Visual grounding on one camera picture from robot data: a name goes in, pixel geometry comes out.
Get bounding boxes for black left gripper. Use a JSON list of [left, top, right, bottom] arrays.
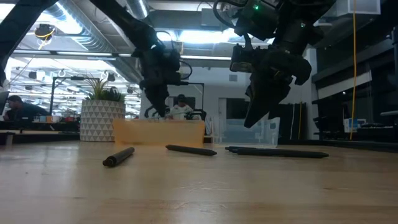
[[138, 40, 190, 118]]

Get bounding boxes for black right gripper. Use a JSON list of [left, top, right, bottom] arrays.
[[244, 46, 312, 128]]

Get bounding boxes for person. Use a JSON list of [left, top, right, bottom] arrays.
[[2, 95, 50, 123], [169, 93, 202, 121]]

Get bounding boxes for orange translucent plastic bin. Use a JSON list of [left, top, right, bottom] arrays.
[[112, 119, 206, 147]]

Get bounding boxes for black upright panels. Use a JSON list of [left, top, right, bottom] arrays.
[[278, 101, 308, 141]]

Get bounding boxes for black monitor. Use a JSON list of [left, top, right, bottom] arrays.
[[226, 98, 249, 121]]

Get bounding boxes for clear plastic bin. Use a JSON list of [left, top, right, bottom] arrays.
[[211, 116, 280, 147]]

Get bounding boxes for green succulent plant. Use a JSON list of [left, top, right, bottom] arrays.
[[83, 77, 126, 103]]

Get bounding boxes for long ceiling light strip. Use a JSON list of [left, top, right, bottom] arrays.
[[11, 49, 233, 62]]

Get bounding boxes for dark shelving unit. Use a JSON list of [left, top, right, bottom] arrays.
[[312, 37, 398, 147]]

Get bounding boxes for white triangle-patterned plant pot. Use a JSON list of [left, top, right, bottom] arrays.
[[80, 98, 127, 143]]

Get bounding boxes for blue and white box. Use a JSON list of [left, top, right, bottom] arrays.
[[343, 118, 367, 134]]

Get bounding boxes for grey ceiling box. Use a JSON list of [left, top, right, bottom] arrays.
[[200, 7, 220, 29]]

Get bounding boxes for wooden table with dark edge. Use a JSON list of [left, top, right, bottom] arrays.
[[0, 129, 81, 146]]

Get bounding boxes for black gantry frame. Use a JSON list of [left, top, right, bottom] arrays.
[[50, 75, 100, 121], [180, 81, 205, 121]]

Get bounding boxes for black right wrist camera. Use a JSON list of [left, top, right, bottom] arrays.
[[229, 43, 253, 74]]

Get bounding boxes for silver round ventilation duct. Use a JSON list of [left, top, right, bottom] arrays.
[[126, 0, 149, 20]]

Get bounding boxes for thick yellow hanging cable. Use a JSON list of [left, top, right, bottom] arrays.
[[349, 0, 358, 141]]

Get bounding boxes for black yellow ceiling cable reel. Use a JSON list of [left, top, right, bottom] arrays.
[[33, 23, 57, 50]]

